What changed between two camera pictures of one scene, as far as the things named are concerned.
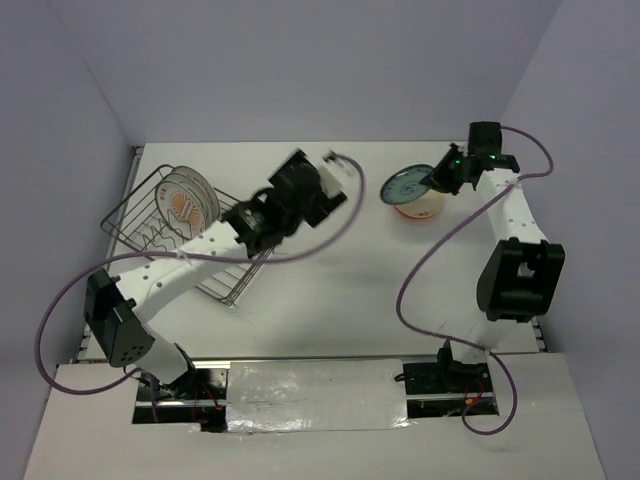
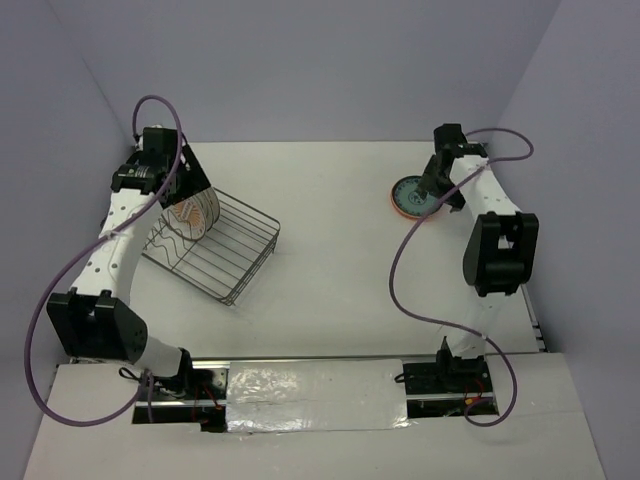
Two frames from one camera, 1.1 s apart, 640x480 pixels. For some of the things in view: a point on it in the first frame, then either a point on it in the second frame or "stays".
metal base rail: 202,396 stays
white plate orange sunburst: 180,209 stays
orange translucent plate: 426,205 → 397,210
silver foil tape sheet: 317,394 stays
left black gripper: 322,206 → 194,179
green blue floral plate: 405,184 → 409,200
